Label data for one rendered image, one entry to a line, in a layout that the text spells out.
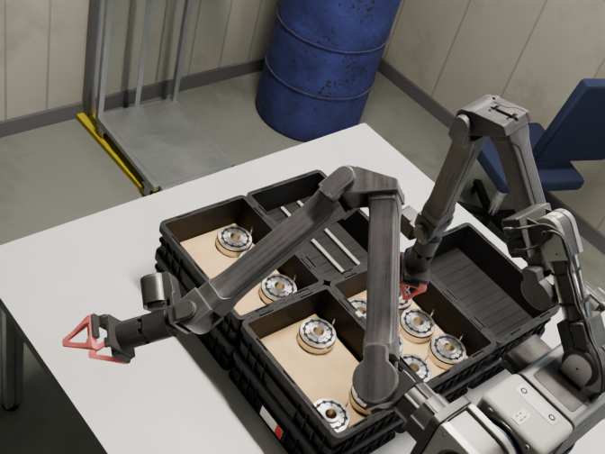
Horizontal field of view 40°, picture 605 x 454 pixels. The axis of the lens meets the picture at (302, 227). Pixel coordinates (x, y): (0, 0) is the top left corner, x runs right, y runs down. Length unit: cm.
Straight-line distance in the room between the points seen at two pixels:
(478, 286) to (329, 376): 65
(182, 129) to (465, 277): 188
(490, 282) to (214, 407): 97
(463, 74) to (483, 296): 229
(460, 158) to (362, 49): 234
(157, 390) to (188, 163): 179
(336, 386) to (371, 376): 80
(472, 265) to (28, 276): 135
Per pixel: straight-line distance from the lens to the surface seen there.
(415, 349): 239
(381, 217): 154
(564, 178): 395
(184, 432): 222
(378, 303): 149
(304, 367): 224
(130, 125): 405
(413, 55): 494
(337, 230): 264
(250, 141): 426
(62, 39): 395
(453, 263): 269
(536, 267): 178
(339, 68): 411
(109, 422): 222
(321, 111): 424
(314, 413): 204
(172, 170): 383
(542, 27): 439
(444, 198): 191
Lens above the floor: 255
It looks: 41 degrees down
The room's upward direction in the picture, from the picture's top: 18 degrees clockwise
